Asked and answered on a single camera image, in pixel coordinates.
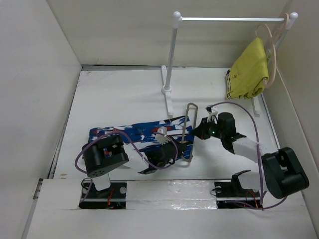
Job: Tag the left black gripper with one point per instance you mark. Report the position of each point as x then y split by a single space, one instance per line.
181 146

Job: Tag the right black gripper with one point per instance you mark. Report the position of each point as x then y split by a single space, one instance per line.
201 131

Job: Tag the blue white red patterned trousers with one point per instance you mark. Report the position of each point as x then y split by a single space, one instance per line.
142 134

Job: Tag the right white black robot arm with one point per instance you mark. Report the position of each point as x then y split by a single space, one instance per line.
281 169

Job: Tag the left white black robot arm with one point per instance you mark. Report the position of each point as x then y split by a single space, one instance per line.
115 150

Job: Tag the beige wooden hanger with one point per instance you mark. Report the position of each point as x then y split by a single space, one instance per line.
273 54

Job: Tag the yellow green shorts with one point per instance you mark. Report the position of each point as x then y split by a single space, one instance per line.
246 77

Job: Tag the white garment rack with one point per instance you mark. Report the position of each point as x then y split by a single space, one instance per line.
166 71

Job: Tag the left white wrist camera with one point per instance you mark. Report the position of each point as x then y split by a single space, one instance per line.
161 136

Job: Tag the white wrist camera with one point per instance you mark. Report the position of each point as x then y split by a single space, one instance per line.
161 136
213 112

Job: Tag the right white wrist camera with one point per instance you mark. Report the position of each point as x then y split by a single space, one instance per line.
213 112

